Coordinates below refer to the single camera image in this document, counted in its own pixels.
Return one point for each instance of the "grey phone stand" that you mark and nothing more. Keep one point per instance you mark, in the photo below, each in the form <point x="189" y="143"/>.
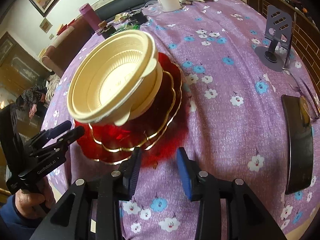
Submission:
<point x="279" y="31"/>

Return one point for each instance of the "cream plastic bowl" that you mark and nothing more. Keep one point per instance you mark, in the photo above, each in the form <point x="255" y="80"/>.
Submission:
<point x="114" y="78"/>
<point x="146" y="104"/>

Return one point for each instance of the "magenta thermos bottle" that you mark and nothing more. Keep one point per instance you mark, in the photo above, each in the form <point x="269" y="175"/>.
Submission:
<point x="90" y="16"/>

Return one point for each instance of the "snack packet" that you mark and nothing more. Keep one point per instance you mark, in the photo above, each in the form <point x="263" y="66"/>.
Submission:
<point x="121" y="17"/>

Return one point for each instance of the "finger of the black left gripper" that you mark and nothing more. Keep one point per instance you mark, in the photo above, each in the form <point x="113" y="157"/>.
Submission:
<point x="60" y="142"/>
<point x="45" y="136"/>

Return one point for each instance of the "large red flower plate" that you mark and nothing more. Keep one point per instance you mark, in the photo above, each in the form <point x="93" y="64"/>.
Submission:
<point x="164" y="145"/>

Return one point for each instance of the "small red flower plate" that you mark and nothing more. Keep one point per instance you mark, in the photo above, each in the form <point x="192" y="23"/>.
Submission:
<point x="137" y="132"/>

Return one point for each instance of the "blue left forearm sleeve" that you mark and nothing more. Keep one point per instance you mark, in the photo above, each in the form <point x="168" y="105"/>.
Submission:
<point x="14" y="225"/>

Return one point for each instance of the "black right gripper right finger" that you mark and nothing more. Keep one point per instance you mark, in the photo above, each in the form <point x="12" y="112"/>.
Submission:
<point x="247" y="217"/>

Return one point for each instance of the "black smartphone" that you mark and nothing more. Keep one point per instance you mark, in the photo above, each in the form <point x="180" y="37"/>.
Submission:
<point x="299" y="144"/>

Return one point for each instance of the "green plastic wrapper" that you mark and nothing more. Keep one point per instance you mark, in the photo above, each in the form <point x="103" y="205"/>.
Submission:
<point x="128" y="26"/>

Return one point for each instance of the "brown armchair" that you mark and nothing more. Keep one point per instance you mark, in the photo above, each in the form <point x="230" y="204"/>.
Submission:
<point x="61" y="52"/>

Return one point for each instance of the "black small round container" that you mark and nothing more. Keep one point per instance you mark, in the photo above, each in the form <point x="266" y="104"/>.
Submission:
<point x="137" y="17"/>

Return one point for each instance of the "person's left hand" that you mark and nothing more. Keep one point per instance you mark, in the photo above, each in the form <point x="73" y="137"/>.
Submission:
<point x="28" y="204"/>

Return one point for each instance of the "eyeglasses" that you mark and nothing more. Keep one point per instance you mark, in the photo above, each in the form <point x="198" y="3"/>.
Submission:
<point x="303" y="97"/>

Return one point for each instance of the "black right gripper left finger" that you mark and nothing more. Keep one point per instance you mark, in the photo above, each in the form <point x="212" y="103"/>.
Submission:
<point x="90" y="210"/>

